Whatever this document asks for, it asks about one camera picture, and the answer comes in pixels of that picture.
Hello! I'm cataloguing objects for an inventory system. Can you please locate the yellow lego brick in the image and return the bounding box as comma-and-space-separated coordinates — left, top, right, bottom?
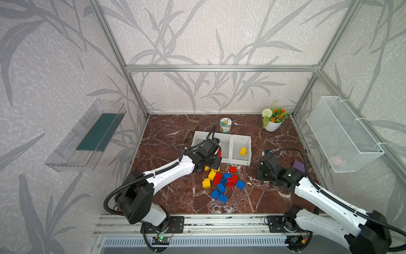
205, 166, 220, 172
202, 178, 211, 189
208, 170, 217, 181
240, 147, 247, 156

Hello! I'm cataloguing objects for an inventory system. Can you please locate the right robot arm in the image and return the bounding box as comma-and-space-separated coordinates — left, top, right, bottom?
258, 150, 406, 254

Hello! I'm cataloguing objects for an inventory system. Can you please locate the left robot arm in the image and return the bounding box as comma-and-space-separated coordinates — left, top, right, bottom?
103, 137, 222, 232

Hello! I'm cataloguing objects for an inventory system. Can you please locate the white middle storage bin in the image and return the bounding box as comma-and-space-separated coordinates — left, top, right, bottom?
214, 133, 232, 164

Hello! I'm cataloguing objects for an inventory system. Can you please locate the white storage bin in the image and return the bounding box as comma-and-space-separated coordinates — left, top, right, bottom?
229, 134, 252, 166
214, 133, 232, 164
190, 131, 218, 157

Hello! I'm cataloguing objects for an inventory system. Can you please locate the white left storage bin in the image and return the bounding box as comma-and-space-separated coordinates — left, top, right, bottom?
190, 131, 218, 157

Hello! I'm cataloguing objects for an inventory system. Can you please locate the purple pink spatula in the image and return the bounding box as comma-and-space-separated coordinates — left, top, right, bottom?
293, 160, 306, 174

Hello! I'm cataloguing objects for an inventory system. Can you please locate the white right storage bin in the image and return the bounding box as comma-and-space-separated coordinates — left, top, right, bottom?
229, 134, 252, 166

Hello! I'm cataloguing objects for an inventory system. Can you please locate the brown slotted spatula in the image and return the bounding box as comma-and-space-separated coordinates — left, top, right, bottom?
182, 119, 199, 141

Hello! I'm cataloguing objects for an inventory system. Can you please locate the sunflower seed jar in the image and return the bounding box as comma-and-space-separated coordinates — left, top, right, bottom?
219, 117, 232, 134

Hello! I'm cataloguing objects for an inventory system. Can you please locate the white flower pot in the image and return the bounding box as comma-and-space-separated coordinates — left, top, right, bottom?
263, 119, 283, 132

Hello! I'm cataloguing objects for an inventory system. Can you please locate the artificial flower plant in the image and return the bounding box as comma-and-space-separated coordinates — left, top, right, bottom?
262, 101, 289, 122

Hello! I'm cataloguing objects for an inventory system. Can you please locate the white wire basket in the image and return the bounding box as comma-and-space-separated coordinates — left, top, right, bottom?
307, 96, 385, 173

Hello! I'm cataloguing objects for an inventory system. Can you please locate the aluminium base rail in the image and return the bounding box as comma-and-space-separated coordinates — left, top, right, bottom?
92, 214, 298, 237

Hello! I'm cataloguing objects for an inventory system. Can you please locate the clear plastic wall shelf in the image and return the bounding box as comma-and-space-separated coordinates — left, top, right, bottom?
45, 99, 127, 173

